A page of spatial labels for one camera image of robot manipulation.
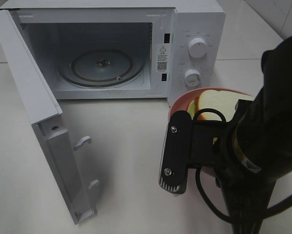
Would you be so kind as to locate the white lower timer knob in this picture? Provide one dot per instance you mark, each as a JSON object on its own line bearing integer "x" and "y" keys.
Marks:
{"x": 192, "y": 78}

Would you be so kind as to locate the white upper power knob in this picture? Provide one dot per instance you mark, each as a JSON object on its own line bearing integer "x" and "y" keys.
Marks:
{"x": 197, "y": 47}

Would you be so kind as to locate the pink round plate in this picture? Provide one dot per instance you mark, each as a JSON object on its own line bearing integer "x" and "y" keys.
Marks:
{"x": 182, "y": 102}

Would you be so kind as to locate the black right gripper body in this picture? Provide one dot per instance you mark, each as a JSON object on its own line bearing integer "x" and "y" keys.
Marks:
{"x": 218, "y": 149}

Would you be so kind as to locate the white microwave oven body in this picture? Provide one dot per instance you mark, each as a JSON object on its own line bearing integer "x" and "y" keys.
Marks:
{"x": 51, "y": 29}

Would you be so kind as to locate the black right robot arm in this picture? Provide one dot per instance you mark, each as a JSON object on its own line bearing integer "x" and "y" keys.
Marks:
{"x": 261, "y": 149}

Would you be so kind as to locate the white microwave door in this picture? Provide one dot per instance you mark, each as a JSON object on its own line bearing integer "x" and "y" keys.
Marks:
{"x": 45, "y": 115}

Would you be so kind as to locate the white warning label sticker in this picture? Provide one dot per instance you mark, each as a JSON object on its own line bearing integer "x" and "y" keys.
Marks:
{"x": 162, "y": 57}

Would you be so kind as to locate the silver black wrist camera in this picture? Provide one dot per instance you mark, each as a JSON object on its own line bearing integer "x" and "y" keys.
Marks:
{"x": 181, "y": 151}

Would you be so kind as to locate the sandwich with lettuce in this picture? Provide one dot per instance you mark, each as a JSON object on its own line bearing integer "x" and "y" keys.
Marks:
{"x": 222, "y": 101}

